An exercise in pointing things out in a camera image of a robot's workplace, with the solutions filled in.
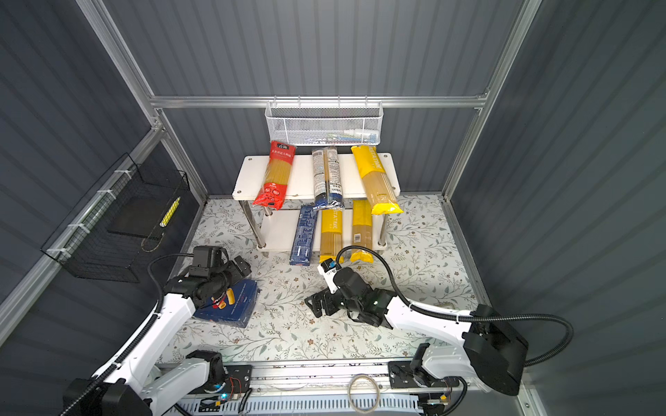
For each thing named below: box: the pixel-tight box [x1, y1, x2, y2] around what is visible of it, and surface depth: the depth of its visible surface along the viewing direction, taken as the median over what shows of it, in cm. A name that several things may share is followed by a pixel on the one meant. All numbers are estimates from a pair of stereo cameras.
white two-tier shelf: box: [232, 152, 401, 252], surface depth 84 cm
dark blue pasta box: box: [193, 279, 258, 329], surface depth 83 cm
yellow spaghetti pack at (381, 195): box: [350, 145, 405, 215], surface depth 75 cm
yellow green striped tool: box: [159, 195, 182, 228], surface depth 79 cm
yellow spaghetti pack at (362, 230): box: [350, 199, 374, 264], surface depth 98 cm
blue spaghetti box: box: [288, 204, 319, 267], surface depth 96 cm
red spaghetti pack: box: [253, 140, 298, 211], surface depth 76 cm
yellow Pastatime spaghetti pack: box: [319, 208, 344, 264], surface depth 100 cm
